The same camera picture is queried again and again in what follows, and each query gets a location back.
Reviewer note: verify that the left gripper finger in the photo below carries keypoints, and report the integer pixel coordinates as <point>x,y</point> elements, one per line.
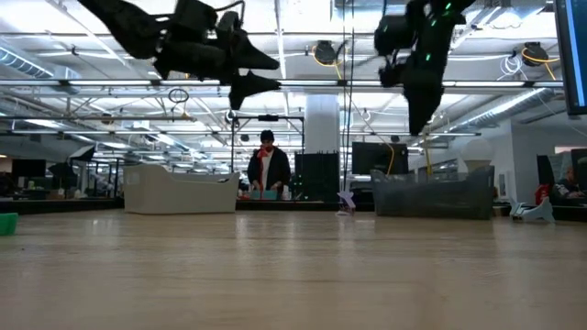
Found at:
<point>247,87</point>
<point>250,55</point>

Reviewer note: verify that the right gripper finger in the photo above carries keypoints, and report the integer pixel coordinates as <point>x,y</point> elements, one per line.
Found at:
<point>422,105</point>

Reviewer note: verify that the white staple remover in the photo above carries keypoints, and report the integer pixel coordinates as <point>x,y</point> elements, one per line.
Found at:
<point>532,213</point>

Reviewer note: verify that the green staple remover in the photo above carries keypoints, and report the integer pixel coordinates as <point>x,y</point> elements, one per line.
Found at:
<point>7,224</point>

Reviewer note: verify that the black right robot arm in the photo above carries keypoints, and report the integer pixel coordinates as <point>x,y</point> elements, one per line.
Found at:
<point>440,9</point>

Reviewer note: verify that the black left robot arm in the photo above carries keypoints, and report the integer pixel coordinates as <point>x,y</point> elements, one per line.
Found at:
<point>119,23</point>

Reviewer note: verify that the black background gantry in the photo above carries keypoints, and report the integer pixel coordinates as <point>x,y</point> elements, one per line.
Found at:
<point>268,117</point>

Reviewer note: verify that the black background monitor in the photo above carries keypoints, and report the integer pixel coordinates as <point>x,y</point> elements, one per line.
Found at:
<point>378,158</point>

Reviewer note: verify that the white bulb lamp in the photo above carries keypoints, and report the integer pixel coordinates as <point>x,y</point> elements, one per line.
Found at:
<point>477,151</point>

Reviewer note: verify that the white column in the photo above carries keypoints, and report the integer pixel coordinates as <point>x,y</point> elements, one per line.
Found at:
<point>321,124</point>

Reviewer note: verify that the person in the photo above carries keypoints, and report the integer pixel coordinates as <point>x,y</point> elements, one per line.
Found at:
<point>568,185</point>
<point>270,169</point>

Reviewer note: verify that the grey translucent bin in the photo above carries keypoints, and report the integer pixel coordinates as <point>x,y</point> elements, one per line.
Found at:
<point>431,197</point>

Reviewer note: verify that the teal box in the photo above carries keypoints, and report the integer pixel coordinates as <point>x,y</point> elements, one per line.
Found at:
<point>263,194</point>

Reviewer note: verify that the black panel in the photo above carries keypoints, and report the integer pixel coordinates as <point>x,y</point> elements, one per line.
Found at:
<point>316,179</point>

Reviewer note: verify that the white tall bin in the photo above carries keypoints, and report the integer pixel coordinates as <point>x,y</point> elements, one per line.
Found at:
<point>179,192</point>

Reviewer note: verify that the computer monitor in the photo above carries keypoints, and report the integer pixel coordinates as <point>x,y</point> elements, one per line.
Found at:
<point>571,55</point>

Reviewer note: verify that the black table frame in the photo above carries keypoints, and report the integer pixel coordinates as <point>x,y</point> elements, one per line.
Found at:
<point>284,205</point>

